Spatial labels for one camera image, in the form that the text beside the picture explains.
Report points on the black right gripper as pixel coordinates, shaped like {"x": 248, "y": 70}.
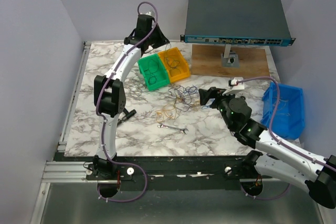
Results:
{"x": 205, "y": 95}

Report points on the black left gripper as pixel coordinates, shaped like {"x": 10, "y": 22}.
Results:
{"x": 161, "y": 40}

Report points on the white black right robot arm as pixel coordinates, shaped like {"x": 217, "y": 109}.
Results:
{"x": 276, "y": 157}

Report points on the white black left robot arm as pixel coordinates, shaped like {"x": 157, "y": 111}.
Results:
{"x": 109, "y": 94}

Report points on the brown wooden board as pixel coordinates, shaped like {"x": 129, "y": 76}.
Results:
{"x": 206, "y": 61}

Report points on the orange plastic bin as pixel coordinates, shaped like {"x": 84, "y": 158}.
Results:
{"x": 175, "y": 64}

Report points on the green plastic bin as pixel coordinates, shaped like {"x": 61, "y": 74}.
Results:
{"x": 154, "y": 72}

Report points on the grey metal stand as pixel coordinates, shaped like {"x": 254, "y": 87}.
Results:
{"x": 229, "y": 59}

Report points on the small open-end wrench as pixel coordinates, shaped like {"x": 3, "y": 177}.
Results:
{"x": 163, "y": 126}

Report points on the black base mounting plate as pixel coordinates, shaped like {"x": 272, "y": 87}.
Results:
{"x": 133, "y": 173}

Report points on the black pipe fitting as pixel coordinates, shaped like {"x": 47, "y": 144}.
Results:
{"x": 127, "y": 116}

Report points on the blue plastic bin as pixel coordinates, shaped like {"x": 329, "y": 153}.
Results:
{"x": 289, "y": 121}

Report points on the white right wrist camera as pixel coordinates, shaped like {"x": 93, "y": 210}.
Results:
{"x": 236, "y": 85}

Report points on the grey network switch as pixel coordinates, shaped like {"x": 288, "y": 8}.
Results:
{"x": 237, "y": 22}

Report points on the aluminium frame rail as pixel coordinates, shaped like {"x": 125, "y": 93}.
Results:
{"x": 64, "y": 172}

